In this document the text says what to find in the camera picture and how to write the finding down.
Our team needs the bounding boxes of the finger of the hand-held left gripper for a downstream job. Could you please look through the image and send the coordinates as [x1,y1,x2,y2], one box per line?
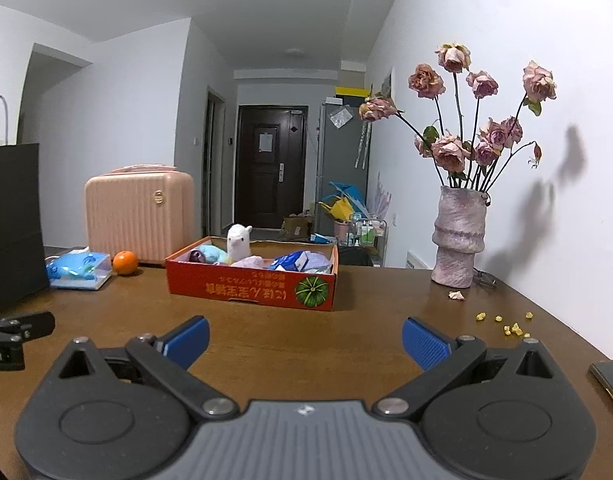
[0,311,56,345]

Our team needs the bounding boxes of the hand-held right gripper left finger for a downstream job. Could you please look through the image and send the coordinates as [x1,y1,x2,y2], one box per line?
[51,316,237,417]

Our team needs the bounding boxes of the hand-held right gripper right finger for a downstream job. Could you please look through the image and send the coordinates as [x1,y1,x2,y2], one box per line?
[370,317,557,417]

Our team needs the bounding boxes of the pumpkin print cardboard box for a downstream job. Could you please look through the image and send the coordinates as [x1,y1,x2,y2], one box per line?
[165,236,339,312]

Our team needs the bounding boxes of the white alpaca plush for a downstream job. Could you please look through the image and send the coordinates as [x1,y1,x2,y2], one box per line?
[225,224,254,263]

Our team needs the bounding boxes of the blue pocket tissue packet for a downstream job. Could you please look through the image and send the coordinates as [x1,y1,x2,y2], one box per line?
[270,251,309,272]

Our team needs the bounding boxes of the scattered yellow crumbs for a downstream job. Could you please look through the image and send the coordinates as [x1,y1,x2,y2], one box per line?
[475,312,533,337]

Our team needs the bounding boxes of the blue tissue pack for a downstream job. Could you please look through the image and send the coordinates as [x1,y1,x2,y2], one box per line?
[46,250,112,291]

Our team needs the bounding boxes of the black paper bag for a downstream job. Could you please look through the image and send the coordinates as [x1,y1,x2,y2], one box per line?
[0,95,51,313]

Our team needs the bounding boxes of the orange fruit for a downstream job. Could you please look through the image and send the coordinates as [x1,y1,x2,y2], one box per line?
[112,250,139,276]

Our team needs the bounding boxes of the black chair back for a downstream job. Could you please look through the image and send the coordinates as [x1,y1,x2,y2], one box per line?
[339,246,374,267]

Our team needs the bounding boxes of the pink textured vase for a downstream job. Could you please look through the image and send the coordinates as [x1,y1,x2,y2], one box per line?
[432,186,488,288]

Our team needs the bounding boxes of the metal storage cart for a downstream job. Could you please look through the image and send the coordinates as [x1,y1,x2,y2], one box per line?
[350,213,388,266]

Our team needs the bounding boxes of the pink ribbed suitcase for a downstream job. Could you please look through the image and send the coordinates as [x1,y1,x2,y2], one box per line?
[84,165,195,267]

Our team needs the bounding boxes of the brown carton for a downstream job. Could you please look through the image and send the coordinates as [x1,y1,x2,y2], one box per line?
[279,216,314,240]

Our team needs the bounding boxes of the yellow bag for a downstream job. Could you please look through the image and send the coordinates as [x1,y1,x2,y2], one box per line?
[319,199,355,221]

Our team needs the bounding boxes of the blue folding rack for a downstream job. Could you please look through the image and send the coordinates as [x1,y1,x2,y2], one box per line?
[321,181,367,206]

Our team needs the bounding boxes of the dark entrance door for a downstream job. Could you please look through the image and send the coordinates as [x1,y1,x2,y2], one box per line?
[235,105,308,231]

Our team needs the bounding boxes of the black smartphone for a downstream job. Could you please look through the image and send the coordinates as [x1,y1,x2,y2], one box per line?
[589,361,613,418]

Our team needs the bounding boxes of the dried pink rose bouquet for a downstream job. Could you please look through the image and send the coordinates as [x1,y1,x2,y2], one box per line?
[359,42,558,193]

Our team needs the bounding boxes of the grey refrigerator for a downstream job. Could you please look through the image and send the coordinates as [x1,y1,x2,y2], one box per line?
[316,99,374,241]

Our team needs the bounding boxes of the white folded umbrella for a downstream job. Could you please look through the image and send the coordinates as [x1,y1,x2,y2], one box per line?
[355,120,373,168]

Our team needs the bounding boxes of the yellow box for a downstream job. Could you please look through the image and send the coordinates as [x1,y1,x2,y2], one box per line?
[335,86,374,103]

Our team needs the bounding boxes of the purple feather wall decoration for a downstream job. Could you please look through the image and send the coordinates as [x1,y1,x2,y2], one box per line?
[373,171,394,221]

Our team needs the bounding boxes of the side door frame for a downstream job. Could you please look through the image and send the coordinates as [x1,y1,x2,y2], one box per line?
[202,87,226,238]

